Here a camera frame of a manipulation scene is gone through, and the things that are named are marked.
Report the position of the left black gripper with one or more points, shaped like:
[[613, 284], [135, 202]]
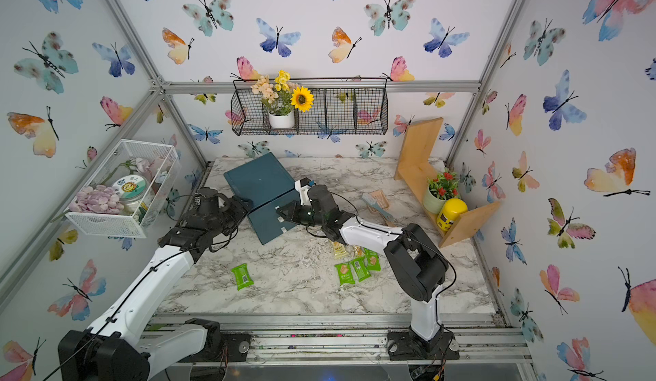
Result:
[[239, 208]]

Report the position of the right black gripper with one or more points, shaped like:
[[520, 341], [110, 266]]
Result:
[[294, 207]]

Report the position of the green cookie packet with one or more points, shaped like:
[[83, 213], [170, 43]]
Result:
[[242, 276], [359, 266], [372, 260], [345, 275]]

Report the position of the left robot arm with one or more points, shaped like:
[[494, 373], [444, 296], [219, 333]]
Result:
[[110, 348]]

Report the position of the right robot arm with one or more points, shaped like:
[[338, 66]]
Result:
[[419, 267]]

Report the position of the teal drawer cabinet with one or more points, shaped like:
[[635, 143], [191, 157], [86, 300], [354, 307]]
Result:
[[268, 185]]

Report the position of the teal brush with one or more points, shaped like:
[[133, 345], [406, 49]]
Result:
[[378, 203]]

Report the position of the round green tin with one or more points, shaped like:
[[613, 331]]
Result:
[[130, 188]]

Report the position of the pink artificial flowers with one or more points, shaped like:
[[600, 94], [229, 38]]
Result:
[[97, 200]]

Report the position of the white pot with flowers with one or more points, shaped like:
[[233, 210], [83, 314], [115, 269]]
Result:
[[283, 99]]

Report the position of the wooden zigzag shelf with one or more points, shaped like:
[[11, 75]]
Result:
[[415, 170]]

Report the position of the green pot red flowers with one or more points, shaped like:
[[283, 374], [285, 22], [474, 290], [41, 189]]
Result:
[[440, 188]]

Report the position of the yellow canister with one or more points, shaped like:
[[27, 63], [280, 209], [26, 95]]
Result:
[[450, 212]]

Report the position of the white wire wall basket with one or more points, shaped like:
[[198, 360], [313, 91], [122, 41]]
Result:
[[159, 164]]

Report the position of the black wire wall basket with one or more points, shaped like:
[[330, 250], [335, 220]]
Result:
[[341, 107]]

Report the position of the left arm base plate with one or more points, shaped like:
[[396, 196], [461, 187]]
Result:
[[227, 347]]

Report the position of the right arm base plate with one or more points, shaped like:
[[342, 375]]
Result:
[[407, 345]]

